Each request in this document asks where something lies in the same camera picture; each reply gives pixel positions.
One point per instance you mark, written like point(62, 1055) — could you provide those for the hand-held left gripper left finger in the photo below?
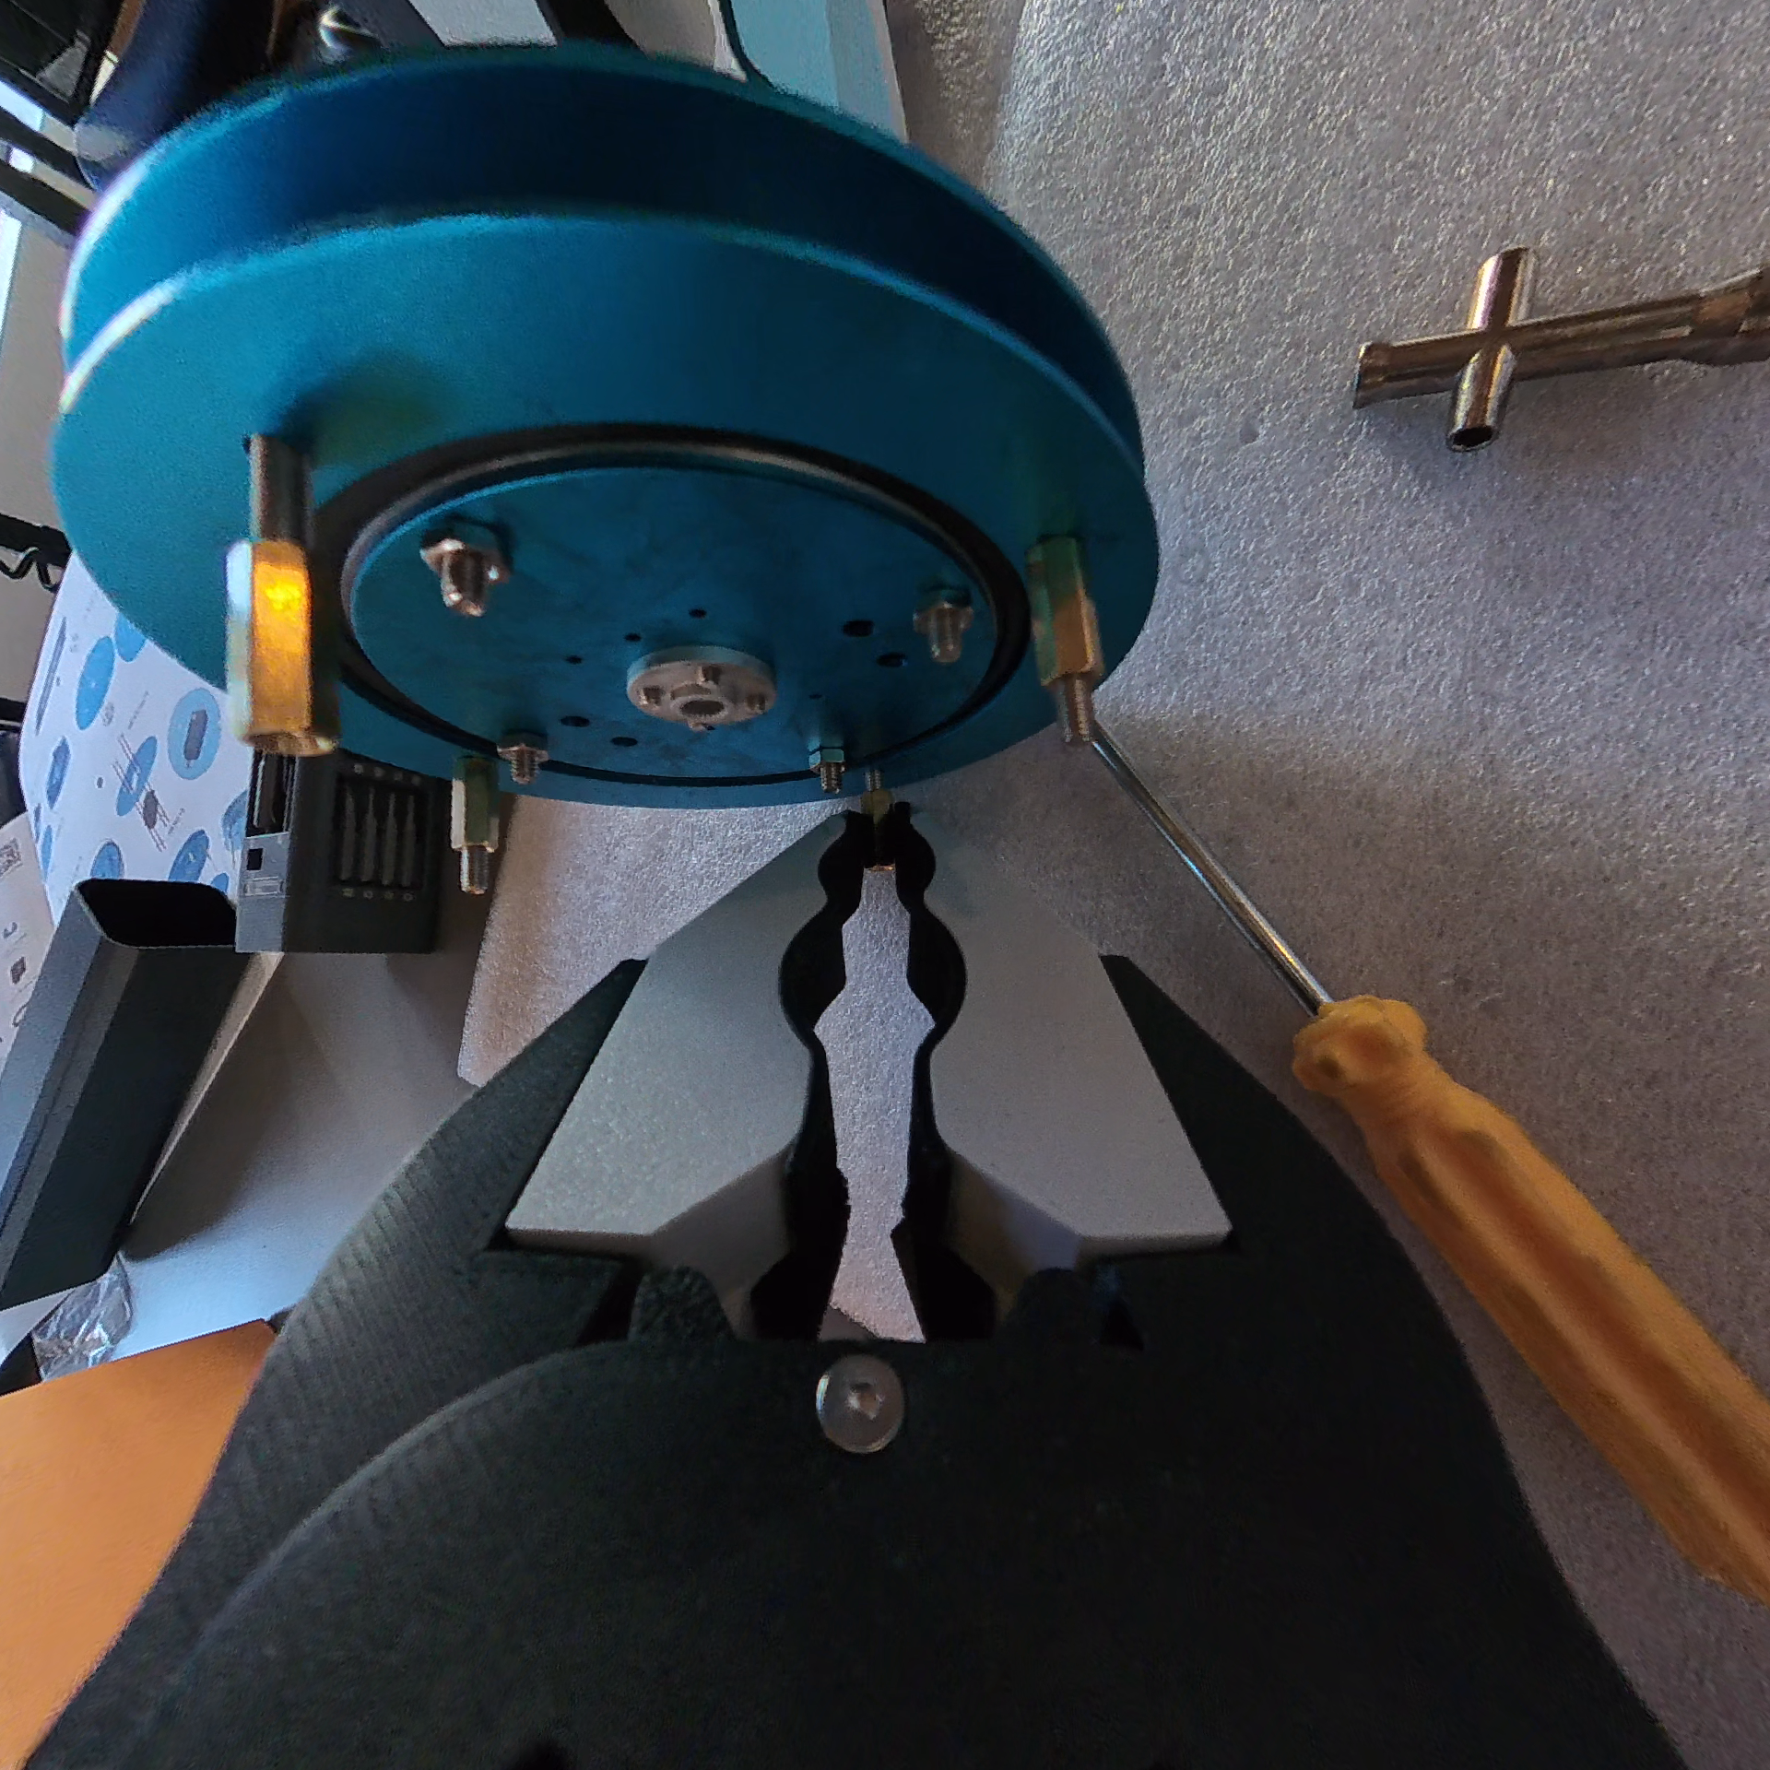
point(665, 1093)

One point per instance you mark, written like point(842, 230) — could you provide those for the dark grey rectangular sleeve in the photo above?
point(98, 1053)

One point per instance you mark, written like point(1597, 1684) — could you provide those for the orange cardboard box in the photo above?
point(98, 1523)

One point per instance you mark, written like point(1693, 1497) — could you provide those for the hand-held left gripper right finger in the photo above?
point(1079, 1107)

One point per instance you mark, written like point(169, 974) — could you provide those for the silver cross socket wrench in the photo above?
point(1508, 346)

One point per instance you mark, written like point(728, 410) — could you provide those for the black screwdriver bit case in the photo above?
point(360, 871)

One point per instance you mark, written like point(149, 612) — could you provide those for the blue round turntable base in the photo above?
point(623, 319)

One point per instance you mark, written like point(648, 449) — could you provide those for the white foam sheet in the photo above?
point(1384, 692)

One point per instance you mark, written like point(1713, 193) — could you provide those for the blue printed instruction sheet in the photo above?
point(82, 775)

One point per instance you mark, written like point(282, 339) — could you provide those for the small clear plastic bag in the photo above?
point(82, 1322)

